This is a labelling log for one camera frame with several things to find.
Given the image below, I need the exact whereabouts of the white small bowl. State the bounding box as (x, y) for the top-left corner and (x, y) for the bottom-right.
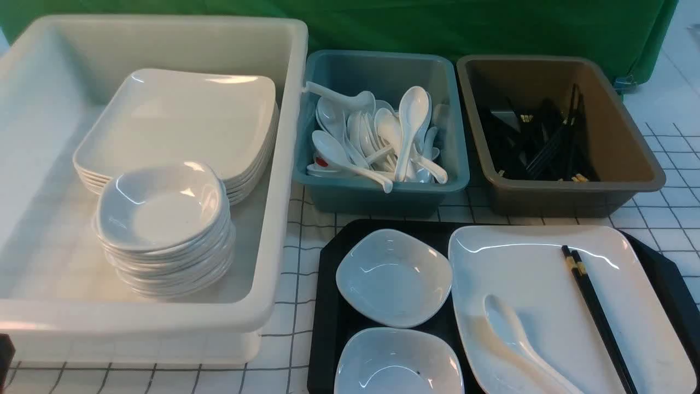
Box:
(334, 327), (465, 393)
(335, 229), (453, 328)

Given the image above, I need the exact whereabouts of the large white square plate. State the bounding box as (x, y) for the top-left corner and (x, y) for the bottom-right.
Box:
(448, 226), (698, 393)

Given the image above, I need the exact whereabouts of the white ceramic soup spoon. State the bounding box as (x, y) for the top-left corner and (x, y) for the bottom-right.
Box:
(482, 294), (582, 393)

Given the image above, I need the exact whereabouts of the black chopstick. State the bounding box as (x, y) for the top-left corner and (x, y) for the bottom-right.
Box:
(569, 249), (639, 394)
(561, 245), (635, 394)

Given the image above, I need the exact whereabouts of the white spoon front in bin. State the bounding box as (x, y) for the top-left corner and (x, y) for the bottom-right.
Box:
(312, 130), (393, 194)

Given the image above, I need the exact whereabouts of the white spoon on bin edge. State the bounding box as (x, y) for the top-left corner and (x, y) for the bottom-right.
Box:
(304, 82), (377, 114)

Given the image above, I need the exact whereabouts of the teal plastic bin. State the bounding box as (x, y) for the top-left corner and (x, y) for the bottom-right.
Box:
(292, 50), (470, 218)

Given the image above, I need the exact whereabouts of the black serving tray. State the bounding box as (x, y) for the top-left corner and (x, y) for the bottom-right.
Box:
(307, 218), (698, 393)

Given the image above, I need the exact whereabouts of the stack of white square plates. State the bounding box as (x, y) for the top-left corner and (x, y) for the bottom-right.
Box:
(73, 69), (278, 205)

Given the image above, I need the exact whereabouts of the stack of white small bowls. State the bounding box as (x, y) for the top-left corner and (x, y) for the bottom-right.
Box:
(92, 161), (236, 300)

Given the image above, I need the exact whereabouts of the large white plastic bin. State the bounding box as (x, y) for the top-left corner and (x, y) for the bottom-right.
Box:
(2, 14), (308, 369)

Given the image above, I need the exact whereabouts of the pile of black chopsticks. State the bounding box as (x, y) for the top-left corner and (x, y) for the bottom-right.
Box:
(477, 83), (600, 183)

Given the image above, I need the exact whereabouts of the brown plastic bin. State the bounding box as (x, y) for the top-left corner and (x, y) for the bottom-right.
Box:
(457, 55), (667, 218)

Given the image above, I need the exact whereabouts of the white checkered tablecloth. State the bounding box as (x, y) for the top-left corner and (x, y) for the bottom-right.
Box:
(4, 121), (698, 393)

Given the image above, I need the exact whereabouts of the green cloth backdrop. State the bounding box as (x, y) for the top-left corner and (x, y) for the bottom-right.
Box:
(1, 1), (678, 83)

